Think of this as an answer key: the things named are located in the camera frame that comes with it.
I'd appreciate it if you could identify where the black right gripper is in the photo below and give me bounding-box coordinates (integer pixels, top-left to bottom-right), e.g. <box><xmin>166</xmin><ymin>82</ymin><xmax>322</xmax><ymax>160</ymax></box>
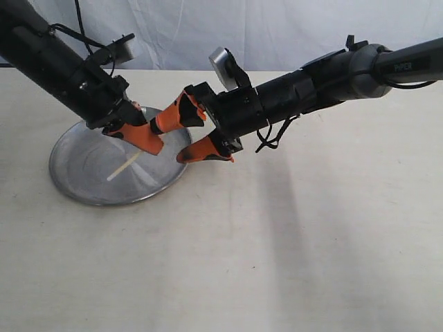
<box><xmin>150</xmin><ymin>82</ymin><xmax>269</xmax><ymax>163</ymax></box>

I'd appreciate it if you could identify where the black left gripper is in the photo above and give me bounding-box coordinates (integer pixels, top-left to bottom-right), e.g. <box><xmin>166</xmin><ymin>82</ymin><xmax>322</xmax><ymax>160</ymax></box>
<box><xmin>69</xmin><ymin>58</ymin><xmax>163</xmax><ymax>156</ymax></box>

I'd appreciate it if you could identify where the thin wooden stick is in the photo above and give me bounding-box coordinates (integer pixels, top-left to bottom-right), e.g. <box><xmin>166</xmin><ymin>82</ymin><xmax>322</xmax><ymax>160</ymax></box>
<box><xmin>107</xmin><ymin>151</ymin><xmax>142</xmax><ymax>181</ymax></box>

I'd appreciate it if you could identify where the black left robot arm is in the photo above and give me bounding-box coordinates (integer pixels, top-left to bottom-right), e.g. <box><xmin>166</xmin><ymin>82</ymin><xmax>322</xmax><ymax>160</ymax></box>
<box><xmin>1</xmin><ymin>1</ymin><xmax>163</xmax><ymax>155</ymax></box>

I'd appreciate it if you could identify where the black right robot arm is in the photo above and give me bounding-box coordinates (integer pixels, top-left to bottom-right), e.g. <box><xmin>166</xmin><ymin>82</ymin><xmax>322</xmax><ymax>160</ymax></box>
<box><xmin>150</xmin><ymin>36</ymin><xmax>442</xmax><ymax>163</ymax></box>

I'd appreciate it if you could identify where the round silver metal plate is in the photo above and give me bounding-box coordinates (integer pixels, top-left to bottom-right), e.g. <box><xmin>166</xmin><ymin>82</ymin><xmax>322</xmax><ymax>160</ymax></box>
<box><xmin>48</xmin><ymin>121</ymin><xmax>192</xmax><ymax>206</ymax></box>

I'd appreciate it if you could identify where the light blue backdrop cloth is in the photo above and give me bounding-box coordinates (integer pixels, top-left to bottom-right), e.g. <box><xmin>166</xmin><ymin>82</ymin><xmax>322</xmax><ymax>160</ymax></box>
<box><xmin>26</xmin><ymin>1</ymin><xmax>442</xmax><ymax>71</ymax></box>

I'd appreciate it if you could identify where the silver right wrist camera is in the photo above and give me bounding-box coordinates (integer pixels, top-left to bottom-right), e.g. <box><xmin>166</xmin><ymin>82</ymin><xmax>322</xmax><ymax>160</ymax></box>
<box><xmin>208</xmin><ymin>47</ymin><xmax>251</xmax><ymax>91</ymax></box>

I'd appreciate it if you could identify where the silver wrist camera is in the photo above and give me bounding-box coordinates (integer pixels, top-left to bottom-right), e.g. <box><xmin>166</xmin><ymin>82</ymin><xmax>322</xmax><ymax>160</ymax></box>
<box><xmin>103</xmin><ymin>33</ymin><xmax>135</xmax><ymax>65</ymax></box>
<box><xmin>208</xmin><ymin>47</ymin><xmax>251</xmax><ymax>91</ymax></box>

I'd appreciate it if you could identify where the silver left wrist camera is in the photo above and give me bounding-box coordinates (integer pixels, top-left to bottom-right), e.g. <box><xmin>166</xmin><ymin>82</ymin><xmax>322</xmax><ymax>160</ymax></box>
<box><xmin>103</xmin><ymin>33</ymin><xmax>135</xmax><ymax>65</ymax></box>

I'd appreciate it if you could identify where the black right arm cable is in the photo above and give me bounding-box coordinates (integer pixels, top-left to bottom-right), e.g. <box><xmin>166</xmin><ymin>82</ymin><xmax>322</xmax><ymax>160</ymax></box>
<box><xmin>255</xmin><ymin>34</ymin><xmax>443</xmax><ymax>154</ymax></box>

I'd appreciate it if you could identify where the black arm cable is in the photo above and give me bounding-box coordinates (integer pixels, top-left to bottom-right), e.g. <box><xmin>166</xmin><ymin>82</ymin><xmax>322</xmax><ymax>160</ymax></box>
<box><xmin>46</xmin><ymin>0</ymin><xmax>118</xmax><ymax>75</ymax></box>
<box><xmin>255</xmin><ymin>34</ymin><xmax>443</xmax><ymax>154</ymax></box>

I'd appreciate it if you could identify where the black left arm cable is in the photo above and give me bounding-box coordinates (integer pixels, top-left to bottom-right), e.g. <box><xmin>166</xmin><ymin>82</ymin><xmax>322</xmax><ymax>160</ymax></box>
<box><xmin>46</xmin><ymin>0</ymin><xmax>118</xmax><ymax>75</ymax></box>

